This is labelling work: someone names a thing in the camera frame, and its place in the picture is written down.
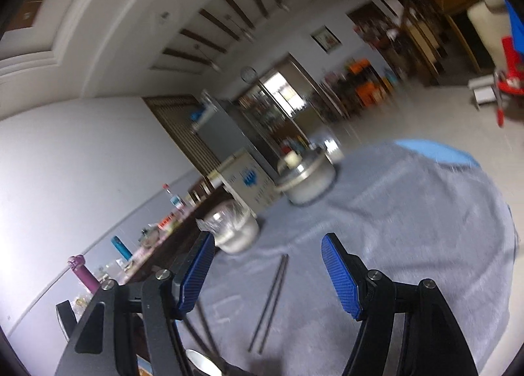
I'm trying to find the blue drink bottle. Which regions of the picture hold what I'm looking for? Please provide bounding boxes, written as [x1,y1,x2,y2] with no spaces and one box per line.
[111,236,134,261]

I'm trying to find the glass display cabinet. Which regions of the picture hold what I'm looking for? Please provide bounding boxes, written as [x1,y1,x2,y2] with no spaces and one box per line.
[237,85,312,147]

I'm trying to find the framed wall picture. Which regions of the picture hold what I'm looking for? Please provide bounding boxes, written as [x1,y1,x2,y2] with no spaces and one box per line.
[311,26,342,52]

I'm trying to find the grey tablecloth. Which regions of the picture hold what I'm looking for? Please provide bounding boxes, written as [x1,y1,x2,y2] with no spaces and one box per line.
[176,142,520,376]

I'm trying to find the small white stool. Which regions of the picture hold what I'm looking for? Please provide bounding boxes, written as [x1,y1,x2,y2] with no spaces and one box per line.
[469,75,502,110]

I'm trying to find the wooden slatted panel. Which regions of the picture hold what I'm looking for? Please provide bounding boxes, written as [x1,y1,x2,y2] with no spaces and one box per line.
[143,95,222,180]

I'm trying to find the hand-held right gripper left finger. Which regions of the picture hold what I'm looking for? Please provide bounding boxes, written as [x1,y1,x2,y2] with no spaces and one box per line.
[55,232,216,376]

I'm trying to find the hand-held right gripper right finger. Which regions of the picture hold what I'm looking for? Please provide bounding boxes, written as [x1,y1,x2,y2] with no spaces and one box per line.
[320,233,479,376]

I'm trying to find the white bowl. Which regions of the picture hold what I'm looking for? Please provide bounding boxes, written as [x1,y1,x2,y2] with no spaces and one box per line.
[213,216,260,254]

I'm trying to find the pair of dark chopsticks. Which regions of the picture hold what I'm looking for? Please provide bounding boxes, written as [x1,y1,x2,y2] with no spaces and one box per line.
[248,254,286,352]

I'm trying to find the metal pot with lid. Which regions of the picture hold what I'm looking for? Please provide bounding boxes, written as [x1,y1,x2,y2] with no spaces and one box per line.
[273,147,337,207]

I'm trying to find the long dark chopstick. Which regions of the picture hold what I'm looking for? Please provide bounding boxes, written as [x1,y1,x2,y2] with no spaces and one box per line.
[257,255,290,355]
[179,316,205,354]

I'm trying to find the blue round table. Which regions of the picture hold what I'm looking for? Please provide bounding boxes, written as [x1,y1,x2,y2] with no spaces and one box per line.
[393,139,481,168]

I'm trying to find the white chest freezer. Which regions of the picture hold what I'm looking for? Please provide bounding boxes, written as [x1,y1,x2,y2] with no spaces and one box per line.
[205,149,283,217]

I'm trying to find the red child chair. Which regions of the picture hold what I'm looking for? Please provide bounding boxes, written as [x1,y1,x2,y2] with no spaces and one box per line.
[493,36,524,127]

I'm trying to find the beige armchair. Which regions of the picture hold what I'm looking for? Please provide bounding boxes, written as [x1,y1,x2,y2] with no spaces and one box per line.
[467,0,516,74]

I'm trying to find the clear plastic bag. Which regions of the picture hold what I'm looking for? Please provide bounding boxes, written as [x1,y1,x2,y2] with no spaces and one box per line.
[196,201,247,234]

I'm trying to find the grey refrigerator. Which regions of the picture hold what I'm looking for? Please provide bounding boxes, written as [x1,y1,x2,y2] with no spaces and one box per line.
[190,89,279,180]

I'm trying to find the purple thermos bottle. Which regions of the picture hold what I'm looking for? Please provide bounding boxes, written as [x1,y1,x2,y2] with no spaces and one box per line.
[66,255,100,292]

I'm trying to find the white plastic spoon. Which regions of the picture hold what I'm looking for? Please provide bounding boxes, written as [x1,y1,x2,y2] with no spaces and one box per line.
[185,349,222,376]

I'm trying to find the red capped water bottle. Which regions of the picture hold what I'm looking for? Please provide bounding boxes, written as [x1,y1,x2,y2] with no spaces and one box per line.
[163,183,186,217]

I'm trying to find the carved wooden sideboard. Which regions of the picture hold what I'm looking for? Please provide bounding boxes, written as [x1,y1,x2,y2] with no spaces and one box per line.
[57,185,242,360]

